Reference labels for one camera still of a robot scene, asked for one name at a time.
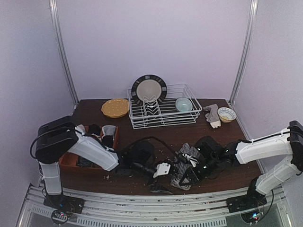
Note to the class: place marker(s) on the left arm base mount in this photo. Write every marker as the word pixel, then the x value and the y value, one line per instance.
pixel 64 206

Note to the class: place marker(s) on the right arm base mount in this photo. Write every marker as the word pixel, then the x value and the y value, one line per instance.
pixel 248 203

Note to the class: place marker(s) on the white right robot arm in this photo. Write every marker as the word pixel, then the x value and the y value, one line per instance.
pixel 287 142

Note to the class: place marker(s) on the aluminium front rail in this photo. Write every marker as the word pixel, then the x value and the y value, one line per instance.
pixel 193 210

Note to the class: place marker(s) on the grey striped boxer underwear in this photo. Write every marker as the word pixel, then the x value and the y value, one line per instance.
pixel 189 150

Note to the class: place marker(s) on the navy striped rolled underwear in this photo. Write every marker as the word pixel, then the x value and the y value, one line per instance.
pixel 82 162

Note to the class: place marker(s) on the black rimmed grey plate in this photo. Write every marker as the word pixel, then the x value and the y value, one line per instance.
pixel 149 87

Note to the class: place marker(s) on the brown wooden organizer box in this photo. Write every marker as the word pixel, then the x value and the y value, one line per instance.
pixel 91 147

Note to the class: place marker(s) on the grey beige sock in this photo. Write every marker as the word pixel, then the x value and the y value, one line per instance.
pixel 212 115

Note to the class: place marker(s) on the aluminium frame post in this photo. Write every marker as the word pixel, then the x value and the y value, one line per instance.
pixel 62 53
pixel 245 51

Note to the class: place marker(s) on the grey rolled sock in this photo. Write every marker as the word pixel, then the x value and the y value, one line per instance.
pixel 108 130

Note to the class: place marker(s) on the beige rolled sock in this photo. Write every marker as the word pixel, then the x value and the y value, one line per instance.
pixel 81 128

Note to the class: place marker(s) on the left aluminium frame post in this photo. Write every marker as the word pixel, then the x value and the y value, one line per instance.
pixel 62 53

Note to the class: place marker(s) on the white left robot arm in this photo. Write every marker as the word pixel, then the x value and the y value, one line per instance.
pixel 51 144

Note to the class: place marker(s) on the white wire dish rack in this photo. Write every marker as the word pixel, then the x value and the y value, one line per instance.
pixel 155 114

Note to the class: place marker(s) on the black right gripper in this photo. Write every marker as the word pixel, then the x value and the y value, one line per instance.
pixel 189 176

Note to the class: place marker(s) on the yellow dotted plate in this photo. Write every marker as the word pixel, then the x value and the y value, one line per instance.
pixel 115 108

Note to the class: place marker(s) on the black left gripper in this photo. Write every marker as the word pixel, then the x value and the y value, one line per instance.
pixel 155 183

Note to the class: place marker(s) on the light blue bowl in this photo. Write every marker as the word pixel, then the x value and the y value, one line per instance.
pixel 183 104

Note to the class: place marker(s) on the right aluminium frame post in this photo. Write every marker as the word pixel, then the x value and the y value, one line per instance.
pixel 245 51

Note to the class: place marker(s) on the yellow patterned white bowl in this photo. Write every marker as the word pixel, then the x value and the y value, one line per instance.
pixel 226 114

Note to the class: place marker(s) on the black rolled underwear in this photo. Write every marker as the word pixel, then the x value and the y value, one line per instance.
pixel 94 129

